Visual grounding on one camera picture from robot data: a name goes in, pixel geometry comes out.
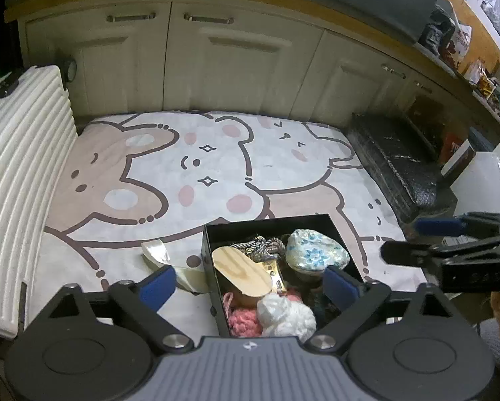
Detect floral silk drawstring pouch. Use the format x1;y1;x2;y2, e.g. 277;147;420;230
284;229;351;276

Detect yellow snack packet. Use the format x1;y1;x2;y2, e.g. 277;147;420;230
258;259;287;295

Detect white knotted cloth ball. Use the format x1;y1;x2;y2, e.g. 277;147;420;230
256;292;317;343

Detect oval wooden block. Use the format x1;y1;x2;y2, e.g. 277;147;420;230
212;246;273;299

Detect brown plush toy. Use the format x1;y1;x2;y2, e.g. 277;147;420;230
295;274;341;328

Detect white plastic wrapped box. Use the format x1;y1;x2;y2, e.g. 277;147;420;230
450;144;500;216

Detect black glossy wrapped cushion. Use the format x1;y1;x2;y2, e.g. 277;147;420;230
347;114;457;225

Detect black storage box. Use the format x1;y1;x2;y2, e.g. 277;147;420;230
201;213;366;338

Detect pink knitted item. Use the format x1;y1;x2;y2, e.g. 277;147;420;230
223;292;302;338

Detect cartoon bear bed sheet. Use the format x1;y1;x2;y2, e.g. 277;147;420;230
29;111;425;316

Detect cluttered shelf items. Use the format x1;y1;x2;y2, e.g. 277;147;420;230
434;0;500;144

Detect white ribbed panel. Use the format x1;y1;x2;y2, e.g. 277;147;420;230
0;66;77;339

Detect cream cabinet with doors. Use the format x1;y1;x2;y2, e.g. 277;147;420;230
4;0;473;133

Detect braided grey rope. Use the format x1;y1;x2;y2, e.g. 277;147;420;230
231;233;291;264

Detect round white wall knob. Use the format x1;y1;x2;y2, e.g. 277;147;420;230
63;59;77;83

